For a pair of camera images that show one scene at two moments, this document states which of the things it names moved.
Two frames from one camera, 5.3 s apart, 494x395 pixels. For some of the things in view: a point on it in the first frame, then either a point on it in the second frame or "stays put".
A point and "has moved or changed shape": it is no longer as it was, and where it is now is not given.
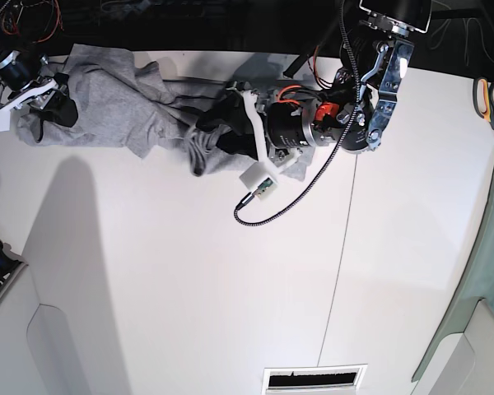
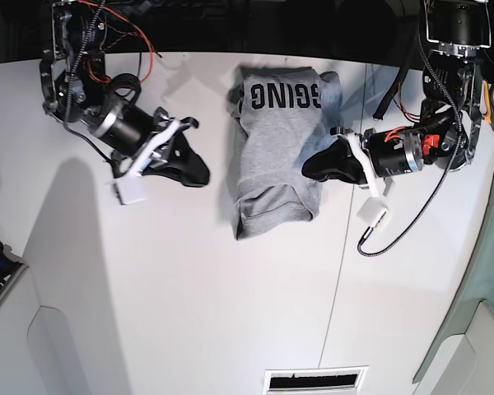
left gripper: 20,73 -> 135,137
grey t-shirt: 105,97 has moved or changed shape
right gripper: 291,126 -> 360,158
